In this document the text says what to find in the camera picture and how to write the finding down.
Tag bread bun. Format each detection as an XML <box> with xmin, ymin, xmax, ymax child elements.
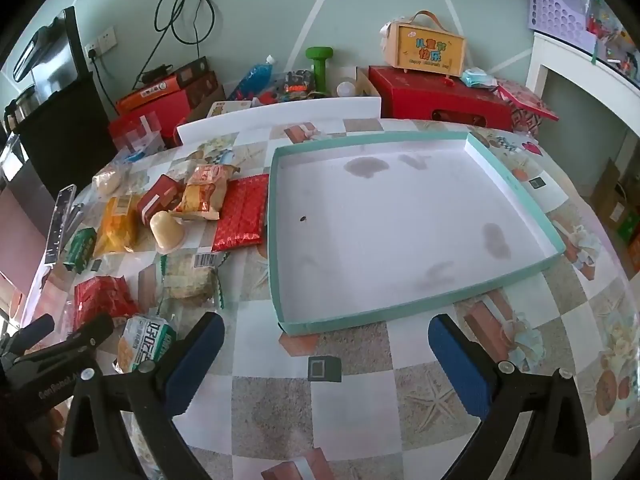
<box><xmin>91</xmin><ymin>164</ymin><xmax>132</xmax><ymax>202</ymax></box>

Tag brown cardboard box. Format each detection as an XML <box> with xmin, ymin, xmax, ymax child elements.
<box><xmin>592</xmin><ymin>157</ymin><xmax>626</xmax><ymax>221</ymax></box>

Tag large red gift box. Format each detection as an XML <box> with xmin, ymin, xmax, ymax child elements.
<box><xmin>368</xmin><ymin>65</ymin><xmax>516</xmax><ymax>133</ymax></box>

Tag pink red patterned box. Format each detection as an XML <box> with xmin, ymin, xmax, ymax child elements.
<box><xmin>495</xmin><ymin>77</ymin><xmax>560</xmax><ymax>136</ymax></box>

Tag red crinkled snack packet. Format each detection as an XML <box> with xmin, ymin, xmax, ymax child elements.
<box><xmin>74</xmin><ymin>275</ymin><xmax>138</xmax><ymax>333</ymax></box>

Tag black power adapter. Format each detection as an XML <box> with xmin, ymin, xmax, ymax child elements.
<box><xmin>139</xmin><ymin>64</ymin><xmax>173</xmax><ymax>83</ymax></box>

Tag orange white snack packet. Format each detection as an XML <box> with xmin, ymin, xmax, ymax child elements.
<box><xmin>172</xmin><ymin>182</ymin><xmax>230</xmax><ymax>222</ymax></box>

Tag beige jelly cup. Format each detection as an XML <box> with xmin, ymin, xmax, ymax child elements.
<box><xmin>149</xmin><ymin>210</ymin><xmax>188</xmax><ymax>255</ymax></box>

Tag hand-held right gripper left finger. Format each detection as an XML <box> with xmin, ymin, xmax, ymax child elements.
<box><xmin>60</xmin><ymin>312</ymin><xmax>225</xmax><ymax>480</ymax></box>

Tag pile of small toys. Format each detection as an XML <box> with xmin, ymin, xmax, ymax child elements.
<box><xmin>260</xmin><ymin>69</ymin><xmax>321</xmax><ymax>103</ymax></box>

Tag blue plastic bottle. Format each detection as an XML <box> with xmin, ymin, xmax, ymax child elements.
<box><xmin>227</xmin><ymin>55</ymin><xmax>278</xmax><ymax>101</ymax></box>

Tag small green snack packet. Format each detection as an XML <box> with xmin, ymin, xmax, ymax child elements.
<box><xmin>64</xmin><ymin>227</ymin><xmax>98</xmax><ymax>275</ymax></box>

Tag yellow snack bag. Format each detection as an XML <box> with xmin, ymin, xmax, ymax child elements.
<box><xmin>92</xmin><ymin>194</ymin><xmax>146</xmax><ymax>256</ymax></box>

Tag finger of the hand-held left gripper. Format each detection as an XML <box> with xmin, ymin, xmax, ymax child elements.
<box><xmin>66</xmin><ymin>312</ymin><xmax>116</xmax><ymax>362</ymax></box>
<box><xmin>9</xmin><ymin>314</ymin><xmax>56</xmax><ymax>357</ymax></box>

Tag black cable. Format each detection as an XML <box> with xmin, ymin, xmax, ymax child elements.
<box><xmin>132</xmin><ymin>0</ymin><xmax>218</xmax><ymax>91</ymax></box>

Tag colourful toy clutter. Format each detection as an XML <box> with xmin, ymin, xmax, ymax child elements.
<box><xmin>585</xmin><ymin>0</ymin><xmax>640</xmax><ymax>81</ymax></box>

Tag clear cracker packet green edge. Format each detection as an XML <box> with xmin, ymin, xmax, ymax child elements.
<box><xmin>159</xmin><ymin>252</ymin><xmax>228</xmax><ymax>311</ymax></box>

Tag white wall socket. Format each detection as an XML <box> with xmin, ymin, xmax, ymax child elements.
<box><xmin>85</xmin><ymin>27</ymin><xmax>118</xmax><ymax>58</ymax></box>

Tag white shelf unit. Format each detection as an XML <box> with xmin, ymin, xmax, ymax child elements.
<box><xmin>525</xmin><ymin>30</ymin><xmax>640</xmax><ymax>141</ymax></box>

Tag purple perforated panel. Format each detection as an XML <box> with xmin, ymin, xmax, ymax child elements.
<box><xmin>527</xmin><ymin>0</ymin><xmax>593</xmax><ymax>48</ymax></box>

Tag red patterned snack packet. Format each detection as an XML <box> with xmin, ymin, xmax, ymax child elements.
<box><xmin>211</xmin><ymin>174</ymin><xmax>271</xmax><ymax>253</ymax></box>

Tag teal-edged white shallow box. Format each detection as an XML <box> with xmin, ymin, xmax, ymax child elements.
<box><xmin>267</xmin><ymin>130</ymin><xmax>568</xmax><ymax>336</ymax></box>

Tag white green snack packet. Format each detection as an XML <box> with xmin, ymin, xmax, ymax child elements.
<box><xmin>114</xmin><ymin>312</ymin><xmax>178</xmax><ymax>373</ymax></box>

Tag tan carry box with handle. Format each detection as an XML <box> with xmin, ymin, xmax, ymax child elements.
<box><xmin>381</xmin><ymin>10</ymin><xmax>468</xmax><ymax>78</ymax></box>

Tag pale blue wipes pack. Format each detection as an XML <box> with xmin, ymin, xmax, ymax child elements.
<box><xmin>460</xmin><ymin>67</ymin><xmax>499</xmax><ymax>88</ymax></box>

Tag small red white-striped box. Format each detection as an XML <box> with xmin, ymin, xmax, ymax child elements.
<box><xmin>136</xmin><ymin>174</ymin><xmax>183</xmax><ymax>226</ymax></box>

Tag picture card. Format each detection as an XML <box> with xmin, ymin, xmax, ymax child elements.
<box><xmin>206</xmin><ymin>100</ymin><xmax>253</xmax><ymax>118</ymax></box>

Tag black cabinet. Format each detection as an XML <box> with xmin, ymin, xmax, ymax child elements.
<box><xmin>15</xmin><ymin>70</ymin><xmax>118</xmax><ymax>201</ymax></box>

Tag green dumbbell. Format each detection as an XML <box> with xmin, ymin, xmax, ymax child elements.
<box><xmin>305</xmin><ymin>46</ymin><xmax>337</xmax><ymax>97</ymax></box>

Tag black monitor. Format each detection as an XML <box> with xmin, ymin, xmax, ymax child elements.
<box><xmin>11</xmin><ymin>6</ymin><xmax>83</xmax><ymax>101</ymax></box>

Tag green carton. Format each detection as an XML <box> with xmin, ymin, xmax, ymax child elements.
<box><xmin>616</xmin><ymin>200</ymin><xmax>640</xmax><ymax>243</ymax></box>

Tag long orange box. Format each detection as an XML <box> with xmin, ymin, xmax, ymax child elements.
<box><xmin>116</xmin><ymin>75</ymin><xmax>191</xmax><ymax>116</ymax></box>

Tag clear plastic box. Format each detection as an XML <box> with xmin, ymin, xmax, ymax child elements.
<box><xmin>115</xmin><ymin>115</ymin><xmax>166</xmax><ymax>161</ymax></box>

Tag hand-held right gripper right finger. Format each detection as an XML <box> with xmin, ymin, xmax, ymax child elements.
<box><xmin>428</xmin><ymin>314</ymin><xmax>591</xmax><ymax>480</ymax></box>

